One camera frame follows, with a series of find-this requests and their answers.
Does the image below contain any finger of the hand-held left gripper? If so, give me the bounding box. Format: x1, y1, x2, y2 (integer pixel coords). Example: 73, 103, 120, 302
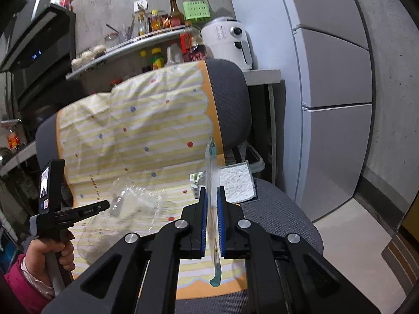
65, 202, 111, 228

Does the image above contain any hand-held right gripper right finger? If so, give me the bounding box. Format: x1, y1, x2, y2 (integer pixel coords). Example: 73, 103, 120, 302
216, 186, 380, 314

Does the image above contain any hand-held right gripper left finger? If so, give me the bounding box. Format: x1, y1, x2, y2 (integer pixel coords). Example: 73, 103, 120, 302
42, 186, 209, 314

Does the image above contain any clear wrapper with teal item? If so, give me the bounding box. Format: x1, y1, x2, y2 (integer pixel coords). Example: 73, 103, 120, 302
204, 137, 227, 288

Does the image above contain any person's left forearm pink sleeve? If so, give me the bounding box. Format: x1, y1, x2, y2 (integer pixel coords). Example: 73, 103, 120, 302
3, 254, 56, 314

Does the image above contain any person's left hand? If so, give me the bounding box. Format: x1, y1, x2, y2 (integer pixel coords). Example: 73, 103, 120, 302
25, 229, 76, 281

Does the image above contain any small green white carton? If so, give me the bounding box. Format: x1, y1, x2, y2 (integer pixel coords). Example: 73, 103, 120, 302
189, 171, 209, 199

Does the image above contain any white dishcloth grey border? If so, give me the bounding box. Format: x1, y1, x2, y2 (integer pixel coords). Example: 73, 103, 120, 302
217, 161, 256, 204

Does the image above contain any black wok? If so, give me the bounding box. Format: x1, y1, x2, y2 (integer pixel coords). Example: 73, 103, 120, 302
32, 104, 57, 122

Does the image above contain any white waste bin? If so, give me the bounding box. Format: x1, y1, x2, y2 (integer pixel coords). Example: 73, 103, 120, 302
240, 143, 265, 173

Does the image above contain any yellow striped dotted mat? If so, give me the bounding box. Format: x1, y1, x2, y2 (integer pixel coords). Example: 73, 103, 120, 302
55, 60, 250, 301

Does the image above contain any grey office chair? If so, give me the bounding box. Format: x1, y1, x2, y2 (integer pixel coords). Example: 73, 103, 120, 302
34, 59, 324, 314

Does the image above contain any white counter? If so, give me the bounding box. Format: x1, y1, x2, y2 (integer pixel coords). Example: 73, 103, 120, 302
242, 68, 282, 86

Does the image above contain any black range hood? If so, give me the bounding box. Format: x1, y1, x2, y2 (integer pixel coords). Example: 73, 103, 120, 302
0, 0, 78, 73

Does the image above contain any metal corner shelf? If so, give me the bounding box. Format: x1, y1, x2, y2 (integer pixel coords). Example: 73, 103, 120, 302
65, 24, 201, 81

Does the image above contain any yellow green squeeze bottle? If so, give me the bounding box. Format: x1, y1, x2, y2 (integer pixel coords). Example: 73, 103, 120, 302
151, 48, 166, 71

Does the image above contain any white jug red cap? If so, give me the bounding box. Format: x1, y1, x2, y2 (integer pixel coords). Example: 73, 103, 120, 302
165, 45, 184, 67

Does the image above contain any white refrigerator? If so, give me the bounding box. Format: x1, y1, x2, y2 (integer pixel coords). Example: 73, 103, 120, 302
224, 0, 376, 223

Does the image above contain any brown striped doormat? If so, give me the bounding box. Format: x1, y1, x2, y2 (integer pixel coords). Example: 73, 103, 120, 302
381, 232, 419, 279

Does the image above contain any large red label bottle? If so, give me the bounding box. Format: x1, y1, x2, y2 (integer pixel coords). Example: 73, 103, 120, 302
179, 21, 206, 62

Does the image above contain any clear bottle yellow cap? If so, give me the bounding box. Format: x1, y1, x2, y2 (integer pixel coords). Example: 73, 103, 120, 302
137, 11, 148, 37

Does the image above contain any white air fryer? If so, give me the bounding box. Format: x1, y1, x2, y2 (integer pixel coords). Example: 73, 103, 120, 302
200, 16, 253, 70

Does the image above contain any yellow panel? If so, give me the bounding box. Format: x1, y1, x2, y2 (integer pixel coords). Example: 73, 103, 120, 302
402, 195, 419, 237

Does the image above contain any orange oil bottle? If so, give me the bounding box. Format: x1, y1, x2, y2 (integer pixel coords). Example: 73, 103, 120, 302
150, 9, 163, 33

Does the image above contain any tall brown sauce bottle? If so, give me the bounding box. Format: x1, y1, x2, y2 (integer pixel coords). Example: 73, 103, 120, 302
168, 0, 184, 29

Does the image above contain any green utensil basket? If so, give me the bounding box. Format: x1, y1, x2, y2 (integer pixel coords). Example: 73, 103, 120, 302
182, 0, 211, 22

